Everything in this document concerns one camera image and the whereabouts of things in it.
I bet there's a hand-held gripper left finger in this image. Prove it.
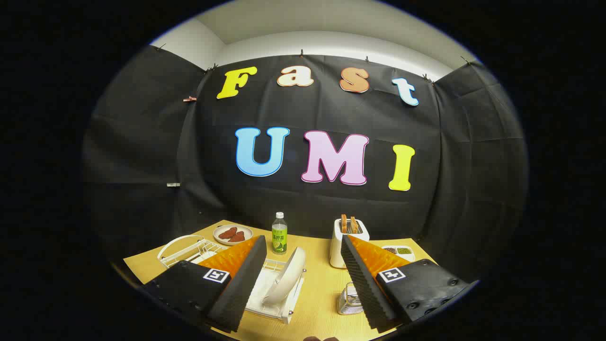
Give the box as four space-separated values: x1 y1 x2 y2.
141 235 268 333

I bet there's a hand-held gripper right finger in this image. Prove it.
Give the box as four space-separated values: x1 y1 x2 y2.
340 234 480 333

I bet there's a metal wire basket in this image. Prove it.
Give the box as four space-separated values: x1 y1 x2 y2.
338 282 365 315

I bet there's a white wire dish rack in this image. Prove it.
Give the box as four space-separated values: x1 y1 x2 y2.
157 234 307 325

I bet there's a white round plate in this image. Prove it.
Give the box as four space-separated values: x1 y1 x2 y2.
262 246 307 306

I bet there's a white divided dish with beans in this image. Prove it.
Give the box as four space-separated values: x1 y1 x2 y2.
382 245 416 262

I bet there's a small grey plate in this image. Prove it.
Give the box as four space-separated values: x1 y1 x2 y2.
213 224 254 246

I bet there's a white toaster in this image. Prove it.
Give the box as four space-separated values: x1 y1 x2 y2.
330 218 370 269

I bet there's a green tea bottle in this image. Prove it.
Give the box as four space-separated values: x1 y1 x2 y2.
271 212 288 255

